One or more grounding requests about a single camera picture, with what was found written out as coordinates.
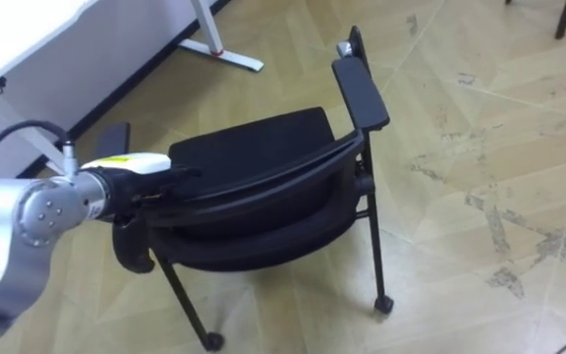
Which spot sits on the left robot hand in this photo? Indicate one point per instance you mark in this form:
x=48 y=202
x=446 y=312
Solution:
x=130 y=184

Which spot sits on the black furniture leg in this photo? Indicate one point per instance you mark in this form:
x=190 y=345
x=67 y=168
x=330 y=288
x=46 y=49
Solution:
x=563 y=18

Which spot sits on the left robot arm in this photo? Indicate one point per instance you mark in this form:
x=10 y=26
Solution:
x=13 y=241

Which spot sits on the white desk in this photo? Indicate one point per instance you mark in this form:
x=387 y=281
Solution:
x=27 y=54

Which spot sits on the black office chair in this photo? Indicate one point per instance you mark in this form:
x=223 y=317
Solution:
x=273 y=182

